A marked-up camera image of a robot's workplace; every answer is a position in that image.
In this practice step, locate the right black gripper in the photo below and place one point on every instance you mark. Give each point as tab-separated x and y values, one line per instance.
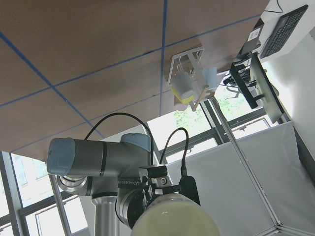
135	194

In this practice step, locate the cream white cup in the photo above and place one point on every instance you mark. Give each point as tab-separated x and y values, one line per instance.
175	215

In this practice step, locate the pink plastic cup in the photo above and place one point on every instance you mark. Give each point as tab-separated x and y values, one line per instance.
179	106

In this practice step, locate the yellow plastic cup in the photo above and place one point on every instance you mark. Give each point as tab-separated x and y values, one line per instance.
182	100

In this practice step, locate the grey white cup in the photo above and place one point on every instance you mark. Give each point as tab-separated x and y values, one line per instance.
182	83

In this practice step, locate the blue cup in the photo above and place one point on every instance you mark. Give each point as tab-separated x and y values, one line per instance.
210	76

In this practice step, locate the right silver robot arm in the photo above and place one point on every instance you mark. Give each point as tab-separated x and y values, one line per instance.
92	168

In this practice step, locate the black keyboard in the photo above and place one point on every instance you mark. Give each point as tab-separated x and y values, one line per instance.
282	31

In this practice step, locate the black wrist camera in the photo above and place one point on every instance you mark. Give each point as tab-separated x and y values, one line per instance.
188	188

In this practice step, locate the white wire cup rack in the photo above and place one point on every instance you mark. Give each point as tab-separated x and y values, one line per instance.
190	62

